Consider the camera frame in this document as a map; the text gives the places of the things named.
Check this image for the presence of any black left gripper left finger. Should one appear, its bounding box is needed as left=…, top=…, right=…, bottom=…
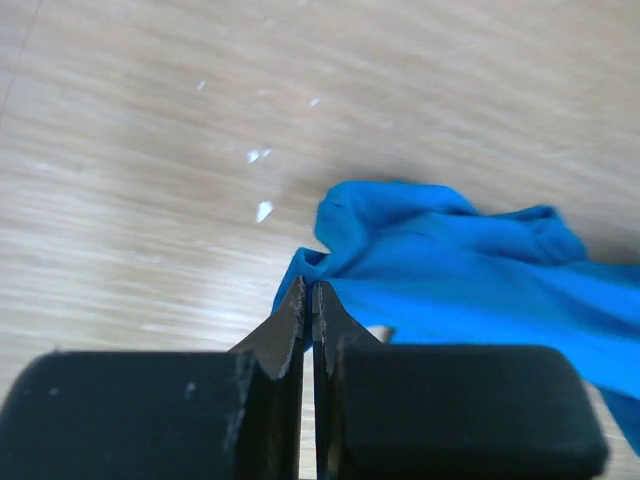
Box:
left=1, top=280, right=306, bottom=479

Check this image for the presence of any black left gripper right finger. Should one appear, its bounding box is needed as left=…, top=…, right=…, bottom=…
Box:
left=311, top=282, right=609, bottom=479

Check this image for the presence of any blue t shirt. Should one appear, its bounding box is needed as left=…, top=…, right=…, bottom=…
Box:
left=275, top=181, right=639, bottom=447

